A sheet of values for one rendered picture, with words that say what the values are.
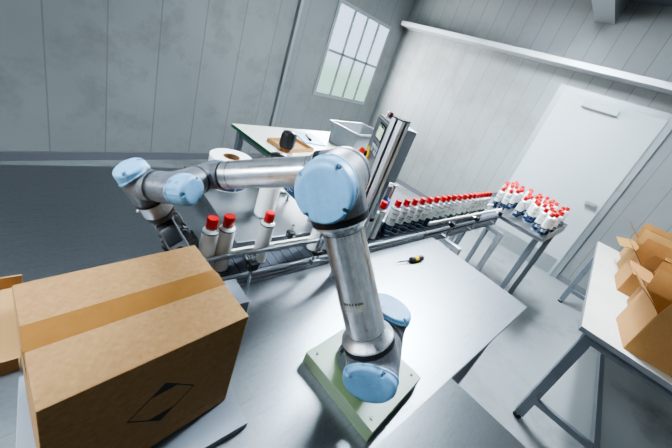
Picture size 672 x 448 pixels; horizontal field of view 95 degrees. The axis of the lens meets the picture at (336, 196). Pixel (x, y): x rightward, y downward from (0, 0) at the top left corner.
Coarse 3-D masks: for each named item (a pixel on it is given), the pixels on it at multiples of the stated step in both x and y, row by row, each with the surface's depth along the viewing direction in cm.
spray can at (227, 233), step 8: (224, 216) 93; (232, 216) 94; (224, 224) 93; (232, 224) 94; (224, 232) 93; (232, 232) 94; (224, 240) 95; (232, 240) 96; (224, 248) 96; (216, 264) 98; (224, 264) 99
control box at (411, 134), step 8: (384, 120) 105; (376, 128) 111; (408, 128) 102; (408, 136) 100; (368, 144) 116; (408, 144) 102; (368, 152) 113; (400, 152) 103; (368, 160) 111; (400, 160) 104; (392, 168) 105; (400, 168) 105; (392, 176) 106
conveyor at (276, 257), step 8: (400, 232) 169; (408, 232) 172; (416, 232) 176; (368, 240) 150; (376, 240) 152; (288, 248) 123; (296, 248) 126; (304, 248) 127; (272, 256) 116; (280, 256) 117; (288, 256) 119; (296, 256) 121; (304, 256) 122; (232, 264) 105; (240, 264) 107; (264, 264) 110; (272, 264) 112; (224, 272) 101; (232, 272) 102; (240, 272) 104
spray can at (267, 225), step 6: (270, 210) 104; (270, 216) 102; (264, 222) 104; (270, 222) 104; (264, 228) 103; (270, 228) 104; (258, 234) 105; (264, 234) 104; (270, 234) 105; (258, 240) 106; (264, 240) 105; (270, 240) 107; (258, 246) 106; (264, 246) 107; (258, 258) 108; (264, 258) 110
